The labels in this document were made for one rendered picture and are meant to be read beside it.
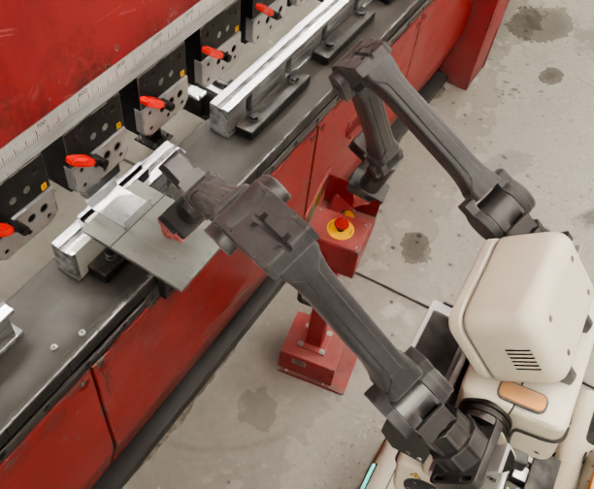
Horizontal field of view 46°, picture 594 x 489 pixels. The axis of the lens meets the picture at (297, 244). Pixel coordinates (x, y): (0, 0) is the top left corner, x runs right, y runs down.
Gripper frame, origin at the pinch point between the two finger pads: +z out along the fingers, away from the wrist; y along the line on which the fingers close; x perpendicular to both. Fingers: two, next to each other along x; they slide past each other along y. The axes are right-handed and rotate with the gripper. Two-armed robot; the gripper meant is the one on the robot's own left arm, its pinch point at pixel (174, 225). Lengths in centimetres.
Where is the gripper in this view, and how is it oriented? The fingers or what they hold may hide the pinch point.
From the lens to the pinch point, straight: 148.1
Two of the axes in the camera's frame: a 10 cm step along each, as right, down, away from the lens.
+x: 6.9, 7.1, 1.5
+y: -5.3, 6.4, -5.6
